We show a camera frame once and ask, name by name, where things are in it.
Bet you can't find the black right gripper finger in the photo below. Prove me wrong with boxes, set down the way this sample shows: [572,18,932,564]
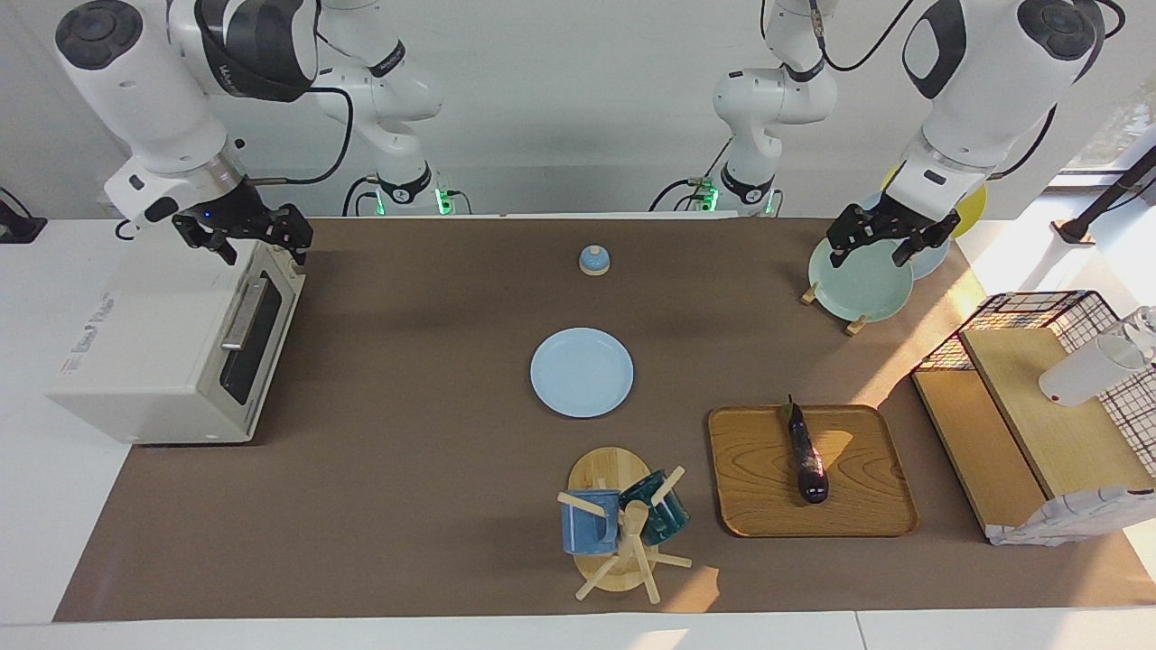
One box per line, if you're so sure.
[275,206,314,265]
[174,215,238,265]

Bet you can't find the glass oven door with handle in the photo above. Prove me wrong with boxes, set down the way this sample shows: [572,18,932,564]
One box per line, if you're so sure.
[206,240,308,443]

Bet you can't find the pale blue racked plate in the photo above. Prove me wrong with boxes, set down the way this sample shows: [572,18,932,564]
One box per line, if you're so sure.
[858,190,951,281]

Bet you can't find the yellow racked plate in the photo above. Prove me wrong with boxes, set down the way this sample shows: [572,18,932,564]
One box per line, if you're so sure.
[881,162,988,240]

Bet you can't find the dark green mug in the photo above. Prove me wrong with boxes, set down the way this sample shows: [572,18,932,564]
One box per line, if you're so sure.
[619,469,690,546]

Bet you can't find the black base cable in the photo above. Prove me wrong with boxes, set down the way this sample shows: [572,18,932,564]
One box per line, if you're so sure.
[343,174,380,218]
[650,135,723,213]

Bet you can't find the wooden mug tree stand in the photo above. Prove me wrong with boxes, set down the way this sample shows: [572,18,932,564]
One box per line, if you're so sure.
[556,446,694,604]

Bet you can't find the black wire basket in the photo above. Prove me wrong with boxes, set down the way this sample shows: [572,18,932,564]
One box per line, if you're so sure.
[910,290,1156,479]

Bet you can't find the dark purple eggplant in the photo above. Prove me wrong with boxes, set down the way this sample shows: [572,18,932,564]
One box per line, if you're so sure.
[784,394,830,505]

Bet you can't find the wooden serving tray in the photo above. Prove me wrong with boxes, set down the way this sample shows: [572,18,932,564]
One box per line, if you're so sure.
[707,404,919,539]

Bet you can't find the wooden two-step shelf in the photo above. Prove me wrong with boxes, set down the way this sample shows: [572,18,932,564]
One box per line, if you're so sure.
[910,327,1156,543]

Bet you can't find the blue mug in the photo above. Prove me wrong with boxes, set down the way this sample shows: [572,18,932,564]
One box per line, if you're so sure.
[561,489,622,556]

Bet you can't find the pale green racked plate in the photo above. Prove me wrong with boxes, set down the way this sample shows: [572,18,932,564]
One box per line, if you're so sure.
[807,233,915,324]

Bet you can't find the light blue plate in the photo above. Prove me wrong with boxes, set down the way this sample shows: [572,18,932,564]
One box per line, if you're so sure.
[529,327,635,419]

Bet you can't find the cream toaster oven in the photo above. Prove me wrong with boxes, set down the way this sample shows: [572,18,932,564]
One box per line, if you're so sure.
[45,237,308,446]

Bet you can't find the black stand leg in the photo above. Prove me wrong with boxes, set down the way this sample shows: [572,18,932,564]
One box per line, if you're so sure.
[1050,144,1156,246]

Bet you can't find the wooden plate rack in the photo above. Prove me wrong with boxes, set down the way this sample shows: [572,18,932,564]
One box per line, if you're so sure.
[800,282,870,338]

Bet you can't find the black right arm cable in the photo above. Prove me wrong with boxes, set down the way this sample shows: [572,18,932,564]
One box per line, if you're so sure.
[244,83,355,187]

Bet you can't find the brown table mat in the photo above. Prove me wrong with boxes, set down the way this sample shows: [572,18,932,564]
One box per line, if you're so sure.
[52,217,1156,624]

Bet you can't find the white cup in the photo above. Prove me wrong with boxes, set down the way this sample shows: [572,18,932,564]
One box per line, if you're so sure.
[1038,305,1156,408]

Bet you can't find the white patterned cloth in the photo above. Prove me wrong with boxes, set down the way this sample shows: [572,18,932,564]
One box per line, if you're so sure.
[986,486,1156,547]

